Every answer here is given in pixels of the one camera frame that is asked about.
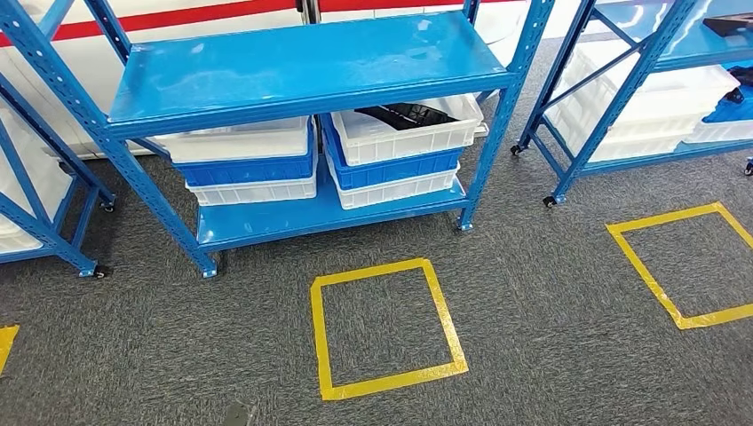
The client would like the blue steel shelf rack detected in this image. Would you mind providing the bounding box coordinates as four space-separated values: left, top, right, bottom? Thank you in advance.
0 0 557 280
509 0 753 209
0 73 117 280

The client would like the black glossy panel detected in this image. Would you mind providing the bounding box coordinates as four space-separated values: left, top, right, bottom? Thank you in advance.
354 102 461 132

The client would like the yellow floor tape square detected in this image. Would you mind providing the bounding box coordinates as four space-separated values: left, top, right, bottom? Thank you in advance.
310 257 471 403
606 201 753 331
0 325 20 378

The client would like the black flat panel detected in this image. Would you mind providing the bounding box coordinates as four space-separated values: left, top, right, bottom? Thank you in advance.
701 14 753 40

